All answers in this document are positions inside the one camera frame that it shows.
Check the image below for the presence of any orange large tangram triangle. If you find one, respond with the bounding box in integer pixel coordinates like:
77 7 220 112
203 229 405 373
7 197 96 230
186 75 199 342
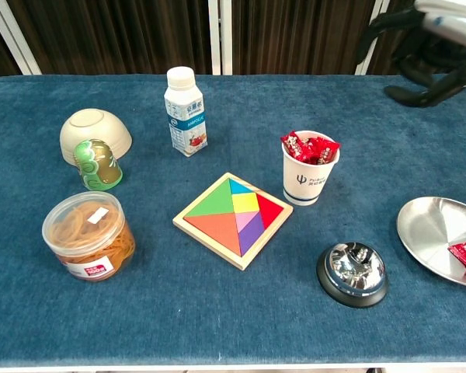
183 212 243 258

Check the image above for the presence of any blue table cloth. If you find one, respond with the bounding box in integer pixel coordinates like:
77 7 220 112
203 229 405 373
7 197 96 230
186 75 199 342
0 74 466 368

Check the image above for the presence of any yellow tangram square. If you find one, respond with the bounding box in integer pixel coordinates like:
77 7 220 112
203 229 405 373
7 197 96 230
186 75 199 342
231 191 261 214

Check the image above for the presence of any green glass ball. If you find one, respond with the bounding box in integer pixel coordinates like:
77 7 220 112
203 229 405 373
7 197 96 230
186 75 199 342
73 138 124 192

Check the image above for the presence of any wooden tangram tray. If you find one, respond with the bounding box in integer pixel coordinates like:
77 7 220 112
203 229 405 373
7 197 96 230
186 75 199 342
172 172 294 272

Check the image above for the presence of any beige upturned bowl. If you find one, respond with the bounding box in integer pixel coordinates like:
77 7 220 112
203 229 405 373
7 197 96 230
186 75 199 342
59 108 134 167

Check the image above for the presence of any patterned ceramic cup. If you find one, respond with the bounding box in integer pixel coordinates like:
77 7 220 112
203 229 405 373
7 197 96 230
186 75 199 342
41 190 137 283

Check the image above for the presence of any blue small tangram triangle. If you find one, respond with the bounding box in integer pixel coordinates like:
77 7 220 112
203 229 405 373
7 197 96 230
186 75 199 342
228 177 256 196

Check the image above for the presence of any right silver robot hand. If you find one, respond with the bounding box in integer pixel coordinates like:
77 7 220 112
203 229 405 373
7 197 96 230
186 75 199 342
355 0 466 109

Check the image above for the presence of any round steel plate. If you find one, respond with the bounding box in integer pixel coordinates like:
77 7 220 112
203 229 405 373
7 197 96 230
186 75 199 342
396 196 466 289

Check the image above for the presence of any purple tangram parallelogram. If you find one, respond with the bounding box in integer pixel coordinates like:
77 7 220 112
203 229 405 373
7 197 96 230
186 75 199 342
238 211 266 258

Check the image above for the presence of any white milk bottle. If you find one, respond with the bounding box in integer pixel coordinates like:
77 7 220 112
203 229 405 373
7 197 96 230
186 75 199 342
163 66 209 158

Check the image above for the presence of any green large tangram triangle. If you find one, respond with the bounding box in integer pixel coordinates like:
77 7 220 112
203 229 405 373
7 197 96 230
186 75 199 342
184 177 235 218

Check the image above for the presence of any red tangram triangle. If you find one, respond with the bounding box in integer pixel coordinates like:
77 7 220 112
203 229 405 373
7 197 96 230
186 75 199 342
255 192 285 231

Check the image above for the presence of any white paper cup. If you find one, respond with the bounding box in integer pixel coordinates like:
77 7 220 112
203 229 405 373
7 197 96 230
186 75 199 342
281 130 342 207

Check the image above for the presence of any white partition frame post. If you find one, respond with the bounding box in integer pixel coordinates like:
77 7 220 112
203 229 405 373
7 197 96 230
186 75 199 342
207 0 222 76
0 0 43 76
355 0 390 76
221 0 234 76

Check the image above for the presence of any pink small tangram triangle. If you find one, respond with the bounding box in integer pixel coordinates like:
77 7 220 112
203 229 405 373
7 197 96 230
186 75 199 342
234 211 261 234

